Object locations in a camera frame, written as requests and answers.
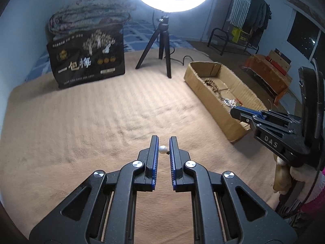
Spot dark hanging clothes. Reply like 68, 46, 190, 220
244, 0, 271, 35

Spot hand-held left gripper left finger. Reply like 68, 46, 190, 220
29, 135, 160, 244

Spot black cable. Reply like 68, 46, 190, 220
169, 47, 211, 65

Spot black printed bag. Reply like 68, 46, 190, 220
46, 27, 127, 90

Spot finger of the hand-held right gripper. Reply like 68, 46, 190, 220
239, 107, 301, 125
230, 107, 257, 131

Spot yellow crate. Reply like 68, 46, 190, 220
231, 27, 250, 44

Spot brown wooden bead necklace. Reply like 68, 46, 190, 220
202, 79, 229, 101

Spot orange covered box stack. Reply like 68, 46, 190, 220
244, 54, 293, 106

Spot folded patterned quilt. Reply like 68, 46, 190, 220
48, 0, 132, 36

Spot small brown cardboard box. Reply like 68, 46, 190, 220
265, 48, 292, 75

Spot black clothes rack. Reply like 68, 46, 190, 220
223, 0, 271, 54

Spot white fluffy plush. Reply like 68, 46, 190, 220
291, 166, 306, 182

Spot window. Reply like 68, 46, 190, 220
286, 0, 325, 60

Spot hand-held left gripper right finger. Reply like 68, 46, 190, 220
169, 136, 297, 244

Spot black tripod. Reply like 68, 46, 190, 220
135, 15, 176, 79

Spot striped towel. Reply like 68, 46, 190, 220
227, 0, 254, 28

